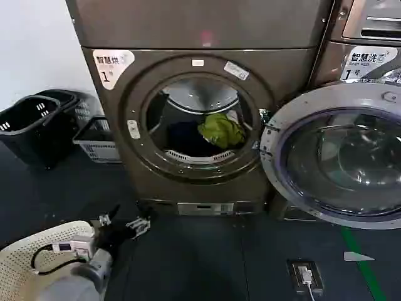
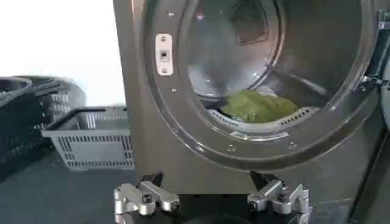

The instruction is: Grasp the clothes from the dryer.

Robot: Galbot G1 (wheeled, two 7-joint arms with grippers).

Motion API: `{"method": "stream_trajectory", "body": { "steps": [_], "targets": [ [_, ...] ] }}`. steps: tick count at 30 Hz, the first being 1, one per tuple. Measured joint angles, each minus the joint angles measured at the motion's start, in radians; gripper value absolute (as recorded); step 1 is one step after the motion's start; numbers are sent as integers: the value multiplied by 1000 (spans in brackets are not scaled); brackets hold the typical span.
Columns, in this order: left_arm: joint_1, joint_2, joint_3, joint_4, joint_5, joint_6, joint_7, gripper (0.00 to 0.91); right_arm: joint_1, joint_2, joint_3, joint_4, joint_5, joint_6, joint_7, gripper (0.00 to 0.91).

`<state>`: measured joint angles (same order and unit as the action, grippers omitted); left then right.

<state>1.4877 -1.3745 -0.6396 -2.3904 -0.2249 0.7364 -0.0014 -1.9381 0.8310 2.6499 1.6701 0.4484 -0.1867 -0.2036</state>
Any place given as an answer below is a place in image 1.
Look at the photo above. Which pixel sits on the silver door latch plate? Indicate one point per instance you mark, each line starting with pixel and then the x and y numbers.
pixel 133 129

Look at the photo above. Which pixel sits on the green floor tape line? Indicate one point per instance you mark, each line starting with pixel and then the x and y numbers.
pixel 360 260

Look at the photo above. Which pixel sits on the cream perforated laundry basket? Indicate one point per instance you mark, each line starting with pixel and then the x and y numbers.
pixel 18 260

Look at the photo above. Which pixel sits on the green garment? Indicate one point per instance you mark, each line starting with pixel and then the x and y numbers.
pixel 222 130

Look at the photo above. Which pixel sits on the round glass dryer door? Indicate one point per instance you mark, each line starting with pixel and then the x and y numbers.
pixel 338 150

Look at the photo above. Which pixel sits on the dark blue garment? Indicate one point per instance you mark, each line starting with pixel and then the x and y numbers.
pixel 185 138

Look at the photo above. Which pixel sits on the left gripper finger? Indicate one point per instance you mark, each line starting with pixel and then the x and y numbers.
pixel 110 215
pixel 139 226

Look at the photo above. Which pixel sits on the grey floor tape piece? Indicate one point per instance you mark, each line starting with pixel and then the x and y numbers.
pixel 357 256

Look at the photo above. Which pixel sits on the grey washer with label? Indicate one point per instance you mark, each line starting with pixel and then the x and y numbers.
pixel 326 62

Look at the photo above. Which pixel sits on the white garment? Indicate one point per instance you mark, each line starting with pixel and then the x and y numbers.
pixel 234 115

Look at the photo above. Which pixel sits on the grey stacked machine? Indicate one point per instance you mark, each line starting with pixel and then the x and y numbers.
pixel 188 22

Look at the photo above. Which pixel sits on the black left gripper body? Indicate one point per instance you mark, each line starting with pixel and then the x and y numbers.
pixel 111 235

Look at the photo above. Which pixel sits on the grey machine with drawer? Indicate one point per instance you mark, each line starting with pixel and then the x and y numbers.
pixel 369 19

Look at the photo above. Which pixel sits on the small white rectangular sticker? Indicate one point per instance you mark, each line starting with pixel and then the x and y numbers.
pixel 197 63

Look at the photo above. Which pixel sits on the white number label sticker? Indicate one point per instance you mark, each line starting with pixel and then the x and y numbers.
pixel 109 69

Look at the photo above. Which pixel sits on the grey dryer with round opening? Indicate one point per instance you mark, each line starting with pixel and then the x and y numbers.
pixel 125 175

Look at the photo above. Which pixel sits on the black floor socket box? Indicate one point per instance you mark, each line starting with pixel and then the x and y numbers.
pixel 293 279

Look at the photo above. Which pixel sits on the black plastic basket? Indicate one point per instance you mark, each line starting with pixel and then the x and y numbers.
pixel 34 135
pixel 67 95

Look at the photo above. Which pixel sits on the white lint filter grille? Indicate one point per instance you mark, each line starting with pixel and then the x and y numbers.
pixel 200 156

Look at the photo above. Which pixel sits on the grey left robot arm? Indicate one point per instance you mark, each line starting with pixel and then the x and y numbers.
pixel 69 285

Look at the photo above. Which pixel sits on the white power plug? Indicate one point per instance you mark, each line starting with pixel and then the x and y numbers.
pixel 304 274

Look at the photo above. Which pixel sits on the slanted white barcode sticker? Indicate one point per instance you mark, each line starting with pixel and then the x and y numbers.
pixel 236 70

